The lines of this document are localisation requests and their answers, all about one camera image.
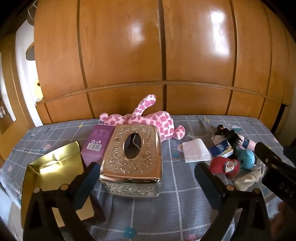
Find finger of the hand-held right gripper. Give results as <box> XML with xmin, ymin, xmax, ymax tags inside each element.
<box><xmin>254</xmin><ymin>142</ymin><xmax>289</xmax><ymax>168</ymax></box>

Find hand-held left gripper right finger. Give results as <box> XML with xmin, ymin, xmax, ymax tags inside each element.
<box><xmin>194</xmin><ymin>162</ymin><xmax>275</xmax><ymax>241</ymax></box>

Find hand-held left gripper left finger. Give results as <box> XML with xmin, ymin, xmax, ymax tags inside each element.
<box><xmin>22</xmin><ymin>162</ymin><xmax>105</xmax><ymax>241</ymax></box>

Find blue plush toy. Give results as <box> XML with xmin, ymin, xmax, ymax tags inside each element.
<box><xmin>233</xmin><ymin>148</ymin><xmax>256</xmax><ymax>169</ymax></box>

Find beige satin scrunchie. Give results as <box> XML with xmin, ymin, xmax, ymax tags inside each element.
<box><xmin>234</xmin><ymin>170</ymin><xmax>264</xmax><ymax>192</ymax></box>

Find black beaded hair ties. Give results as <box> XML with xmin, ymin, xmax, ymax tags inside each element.
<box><xmin>216</xmin><ymin>124</ymin><xmax>243</xmax><ymax>149</ymax></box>

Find gold foil pouch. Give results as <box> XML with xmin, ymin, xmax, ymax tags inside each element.
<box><xmin>22</xmin><ymin>140</ymin><xmax>95</xmax><ymax>229</ymax></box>

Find red plush doll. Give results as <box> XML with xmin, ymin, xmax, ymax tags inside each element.
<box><xmin>210</xmin><ymin>156</ymin><xmax>241</xmax><ymax>179</ymax></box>

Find grey plaid bed sheet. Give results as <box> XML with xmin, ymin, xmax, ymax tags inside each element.
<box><xmin>0</xmin><ymin>115</ymin><xmax>296</xmax><ymax>241</ymax></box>

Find white folded tissue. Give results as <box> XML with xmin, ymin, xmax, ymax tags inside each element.
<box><xmin>182</xmin><ymin>138</ymin><xmax>213</xmax><ymax>163</ymax></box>

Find dark blue small carton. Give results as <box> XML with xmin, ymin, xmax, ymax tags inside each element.
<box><xmin>207</xmin><ymin>139</ymin><xmax>234</xmax><ymax>158</ymax></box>

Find purple cardboard box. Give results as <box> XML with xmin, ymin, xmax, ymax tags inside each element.
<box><xmin>81</xmin><ymin>124</ymin><xmax>116</xmax><ymax>167</ymax></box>

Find gold embossed tissue box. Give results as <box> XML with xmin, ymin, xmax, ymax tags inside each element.
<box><xmin>99</xmin><ymin>124</ymin><xmax>163</xmax><ymax>197</ymax></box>

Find pink spotted plush toy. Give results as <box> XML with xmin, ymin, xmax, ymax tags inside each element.
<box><xmin>99</xmin><ymin>94</ymin><xmax>186</xmax><ymax>143</ymax></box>

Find glossy wooden wardrobe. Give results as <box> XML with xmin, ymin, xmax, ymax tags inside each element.
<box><xmin>32</xmin><ymin>0</ymin><xmax>296</xmax><ymax>127</ymax></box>

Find wooden wall shelf niche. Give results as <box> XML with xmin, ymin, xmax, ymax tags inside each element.
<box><xmin>0</xmin><ymin>52</ymin><xmax>16</xmax><ymax>135</ymax></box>

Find white cartoon wall hanging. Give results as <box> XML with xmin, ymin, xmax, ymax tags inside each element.
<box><xmin>15</xmin><ymin>14</ymin><xmax>44</xmax><ymax>127</ymax></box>

